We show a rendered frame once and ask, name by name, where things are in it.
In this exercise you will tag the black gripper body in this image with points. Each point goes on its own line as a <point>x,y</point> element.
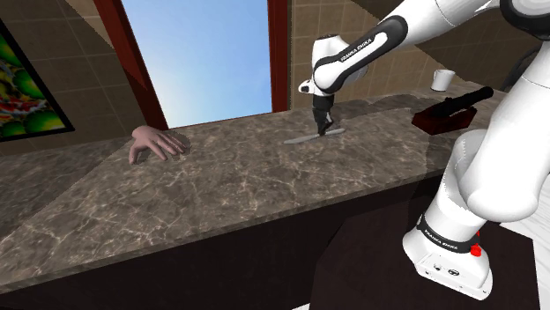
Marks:
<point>323,102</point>

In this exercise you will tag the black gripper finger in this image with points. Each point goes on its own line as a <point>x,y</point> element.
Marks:
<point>329,120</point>
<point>320,124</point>

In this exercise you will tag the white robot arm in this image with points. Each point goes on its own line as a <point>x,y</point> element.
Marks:
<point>507,141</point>

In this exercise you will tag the grey table knife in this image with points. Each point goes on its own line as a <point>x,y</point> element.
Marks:
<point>301,138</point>

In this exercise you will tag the white cup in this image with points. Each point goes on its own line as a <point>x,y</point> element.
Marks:
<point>441,80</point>

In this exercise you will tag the red framed window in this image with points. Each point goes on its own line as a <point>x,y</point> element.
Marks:
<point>206,60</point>

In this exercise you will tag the pink hand figure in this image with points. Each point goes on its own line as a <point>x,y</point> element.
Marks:
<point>152,141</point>

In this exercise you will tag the colourful wall picture black frame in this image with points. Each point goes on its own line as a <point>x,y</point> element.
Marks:
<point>21,98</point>

